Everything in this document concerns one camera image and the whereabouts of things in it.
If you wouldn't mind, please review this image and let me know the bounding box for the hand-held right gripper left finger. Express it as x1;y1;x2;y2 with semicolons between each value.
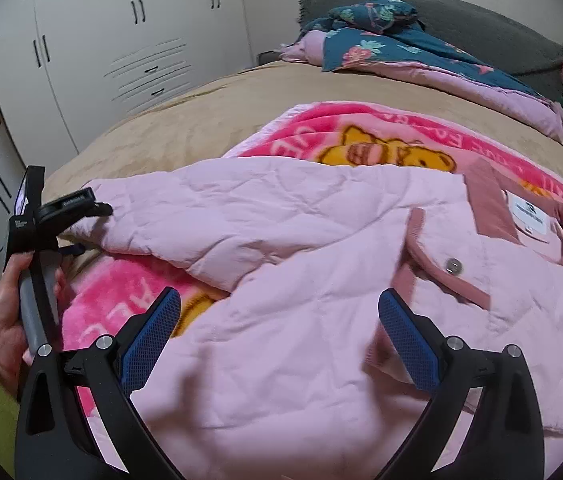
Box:
14;286;187;480

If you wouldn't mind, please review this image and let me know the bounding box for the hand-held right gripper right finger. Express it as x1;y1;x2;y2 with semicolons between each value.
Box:
377;288;546;480

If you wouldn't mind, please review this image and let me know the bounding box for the pink quilted jacket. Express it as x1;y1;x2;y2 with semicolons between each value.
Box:
64;156;563;480

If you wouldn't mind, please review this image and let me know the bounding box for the person's left hand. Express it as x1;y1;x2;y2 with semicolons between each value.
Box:
0;253;37;392

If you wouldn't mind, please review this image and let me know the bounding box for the bed with beige cover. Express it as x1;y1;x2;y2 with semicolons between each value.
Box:
42;57;563;261

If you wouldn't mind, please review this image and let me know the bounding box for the white wardrobe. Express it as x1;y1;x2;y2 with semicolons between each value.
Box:
0;0;257;266

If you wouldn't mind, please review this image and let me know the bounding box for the pink bear printed blanket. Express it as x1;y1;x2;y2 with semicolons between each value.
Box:
59;101;563;431

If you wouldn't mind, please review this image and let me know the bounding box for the teal floral pink quilt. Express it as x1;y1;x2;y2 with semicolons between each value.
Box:
279;0;563;147

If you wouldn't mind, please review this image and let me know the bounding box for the grey headboard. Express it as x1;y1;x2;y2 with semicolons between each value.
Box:
296;0;563;78

